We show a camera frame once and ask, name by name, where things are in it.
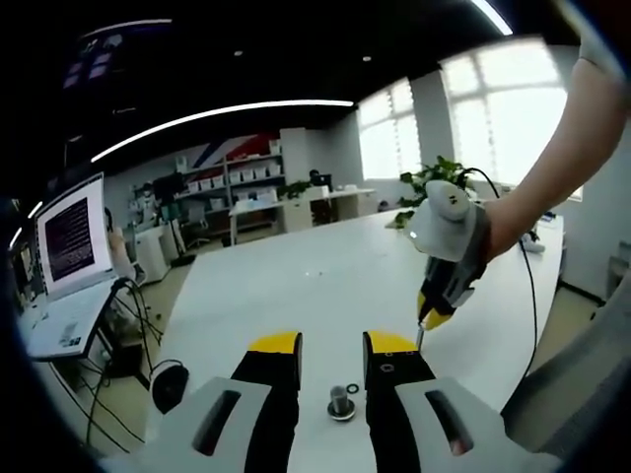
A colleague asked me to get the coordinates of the black round device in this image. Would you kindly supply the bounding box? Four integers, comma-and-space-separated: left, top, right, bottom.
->
149, 358, 191, 415

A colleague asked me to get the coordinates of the long ceiling light strip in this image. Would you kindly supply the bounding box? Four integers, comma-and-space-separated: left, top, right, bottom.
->
470, 0, 514, 35
91, 100, 355, 164

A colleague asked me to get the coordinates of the dark equipment on stand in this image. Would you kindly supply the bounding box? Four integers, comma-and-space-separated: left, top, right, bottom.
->
155, 171, 186, 257

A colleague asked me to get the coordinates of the large potted plant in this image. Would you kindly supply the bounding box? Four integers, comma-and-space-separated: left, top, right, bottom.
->
396, 156, 482, 228

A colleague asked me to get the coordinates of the white cabinet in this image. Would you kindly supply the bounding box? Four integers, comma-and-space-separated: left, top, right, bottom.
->
132, 229, 172, 285

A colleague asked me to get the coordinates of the bright window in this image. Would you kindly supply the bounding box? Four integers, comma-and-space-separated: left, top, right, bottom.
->
438, 46, 586, 198
358, 81, 423, 183

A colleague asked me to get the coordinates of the open laptop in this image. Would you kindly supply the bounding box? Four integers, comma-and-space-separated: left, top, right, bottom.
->
18, 170, 125, 364

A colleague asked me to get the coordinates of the person's grey clothing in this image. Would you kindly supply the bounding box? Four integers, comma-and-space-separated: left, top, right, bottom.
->
500, 275, 631, 454

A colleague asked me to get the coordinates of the small green plant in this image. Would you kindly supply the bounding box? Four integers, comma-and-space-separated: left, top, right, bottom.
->
276, 180, 312, 201

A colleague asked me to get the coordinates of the white background desk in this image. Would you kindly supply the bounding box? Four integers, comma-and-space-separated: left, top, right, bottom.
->
229, 186, 379, 245

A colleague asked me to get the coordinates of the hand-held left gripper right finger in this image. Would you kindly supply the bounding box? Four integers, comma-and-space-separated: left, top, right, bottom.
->
363, 330, 563, 473

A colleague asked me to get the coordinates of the black laptop stand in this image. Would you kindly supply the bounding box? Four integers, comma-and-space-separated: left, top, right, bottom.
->
83, 278, 164, 444

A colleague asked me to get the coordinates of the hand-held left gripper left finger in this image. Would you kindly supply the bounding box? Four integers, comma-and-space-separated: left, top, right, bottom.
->
98, 330, 303, 473

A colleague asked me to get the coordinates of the shelf unit with white bins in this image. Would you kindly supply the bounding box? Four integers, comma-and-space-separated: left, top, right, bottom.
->
175, 140, 287, 233

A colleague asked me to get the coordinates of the silver threaded stud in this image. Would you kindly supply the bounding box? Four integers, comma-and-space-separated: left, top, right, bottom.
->
324, 383, 357, 424

